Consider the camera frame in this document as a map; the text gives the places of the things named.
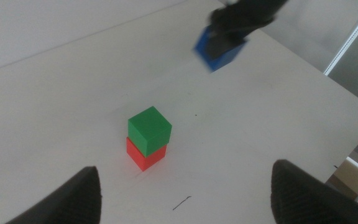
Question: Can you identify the beige box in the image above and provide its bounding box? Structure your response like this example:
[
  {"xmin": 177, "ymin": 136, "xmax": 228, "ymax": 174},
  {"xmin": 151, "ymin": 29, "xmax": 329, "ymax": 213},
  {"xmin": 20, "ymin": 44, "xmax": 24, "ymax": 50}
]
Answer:
[{"xmin": 324, "ymin": 156, "xmax": 358, "ymax": 202}]

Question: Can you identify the blue cube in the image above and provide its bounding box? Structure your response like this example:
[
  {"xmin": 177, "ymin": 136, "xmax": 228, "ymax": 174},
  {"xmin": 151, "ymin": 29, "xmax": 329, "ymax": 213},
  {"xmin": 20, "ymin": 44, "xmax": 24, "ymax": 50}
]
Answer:
[{"xmin": 193, "ymin": 25, "xmax": 247, "ymax": 73}]

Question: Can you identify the red cube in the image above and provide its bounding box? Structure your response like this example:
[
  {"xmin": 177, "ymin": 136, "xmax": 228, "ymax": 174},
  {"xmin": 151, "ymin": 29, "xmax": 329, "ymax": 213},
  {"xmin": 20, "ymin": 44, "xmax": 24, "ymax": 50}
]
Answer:
[{"xmin": 126, "ymin": 136, "xmax": 168, "ymax": 172}]

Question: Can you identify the white wall trim strip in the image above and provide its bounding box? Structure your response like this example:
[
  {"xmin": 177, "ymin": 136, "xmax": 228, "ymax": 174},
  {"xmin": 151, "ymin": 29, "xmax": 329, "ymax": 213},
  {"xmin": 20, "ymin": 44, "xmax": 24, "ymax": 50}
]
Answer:
[{"xmin": 323, "ymin": 0, "xmax": 358, "ymax": 77}]

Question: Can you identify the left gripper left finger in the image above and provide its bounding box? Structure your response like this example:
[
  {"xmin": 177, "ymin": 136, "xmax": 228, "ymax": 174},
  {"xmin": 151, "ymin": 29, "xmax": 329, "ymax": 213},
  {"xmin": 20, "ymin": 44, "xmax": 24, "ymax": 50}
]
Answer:
[{"xmin": 4, "ymin": 166, "xmax": 103, "ymax": 224}]

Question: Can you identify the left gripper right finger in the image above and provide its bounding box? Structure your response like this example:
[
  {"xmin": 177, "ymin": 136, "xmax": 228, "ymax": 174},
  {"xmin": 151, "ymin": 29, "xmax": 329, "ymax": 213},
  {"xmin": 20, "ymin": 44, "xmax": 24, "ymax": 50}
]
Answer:
[{"xmin": 270, "ymin": 159, "xmax": 358, "ymax": 224}]

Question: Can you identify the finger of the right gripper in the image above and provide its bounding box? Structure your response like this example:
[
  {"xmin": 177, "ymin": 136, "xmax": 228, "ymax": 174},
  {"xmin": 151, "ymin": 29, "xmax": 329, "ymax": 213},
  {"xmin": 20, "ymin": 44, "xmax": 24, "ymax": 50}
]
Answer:
[{"xmin": 205, "ymin": 32, "xmax": 247, "ymax": 60}]

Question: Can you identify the green cube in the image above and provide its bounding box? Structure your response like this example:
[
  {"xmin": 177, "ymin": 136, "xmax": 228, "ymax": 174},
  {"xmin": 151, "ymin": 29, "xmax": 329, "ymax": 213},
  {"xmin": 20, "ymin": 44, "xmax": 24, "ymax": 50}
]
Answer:
[{"xmin": 127, "ymin": 106, "xmax": 173, "ymax": 158}]

